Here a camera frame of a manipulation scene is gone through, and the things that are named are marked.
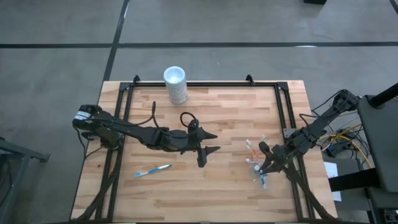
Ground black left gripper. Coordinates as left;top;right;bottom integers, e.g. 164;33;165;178
158;119;221;169

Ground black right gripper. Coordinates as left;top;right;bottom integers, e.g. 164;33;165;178
259;139;299;175

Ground white paper sheet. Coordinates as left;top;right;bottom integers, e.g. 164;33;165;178
323;161;342;202

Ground white paper cup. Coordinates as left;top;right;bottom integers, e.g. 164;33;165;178
163;65;189;105

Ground black cart base bar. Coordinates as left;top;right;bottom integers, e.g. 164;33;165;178
328;167;382;192

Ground grey cart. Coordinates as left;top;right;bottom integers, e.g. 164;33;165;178
354;94;398;194

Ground black pole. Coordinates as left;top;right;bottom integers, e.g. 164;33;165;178
369;82;398;109

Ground grey metal stand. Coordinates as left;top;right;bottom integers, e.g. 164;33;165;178
0;136;50;224

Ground black metal rig frame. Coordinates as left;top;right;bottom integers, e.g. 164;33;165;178
70;74;338;224

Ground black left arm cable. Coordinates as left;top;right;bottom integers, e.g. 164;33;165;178
136;101;200;138

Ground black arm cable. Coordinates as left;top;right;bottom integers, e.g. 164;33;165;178
298;89;346;125
136;101;200;138

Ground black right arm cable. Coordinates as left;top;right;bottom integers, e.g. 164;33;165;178
298;89;346;125

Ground yellow cable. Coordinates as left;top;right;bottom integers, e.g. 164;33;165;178
318;124;373;169

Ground black cable on floor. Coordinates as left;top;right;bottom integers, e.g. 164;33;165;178
74;127;103;159

